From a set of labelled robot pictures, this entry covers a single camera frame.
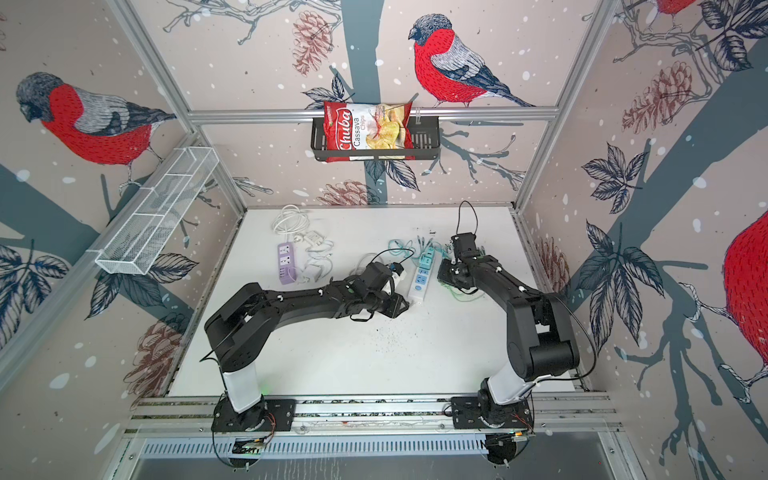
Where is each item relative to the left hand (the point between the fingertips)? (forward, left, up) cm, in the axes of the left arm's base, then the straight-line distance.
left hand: (406, 307), depth 86 cm
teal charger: (+16, -7, +1) cm, 17 cm away
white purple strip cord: (+39, +43, -4) cm, 58 cm away
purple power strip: (+19, +41, -4) cm, 45 cm away
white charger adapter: (+30, +33, -5) cm, 45 cm away
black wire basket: (+44, -7, +26) cm, 52 cm away
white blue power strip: (+10, -5, -4) cm, 12 cm away
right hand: (+10, -12, -1) cm, 16 cm away
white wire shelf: (+6, +67, +24) cm, 71 cm away
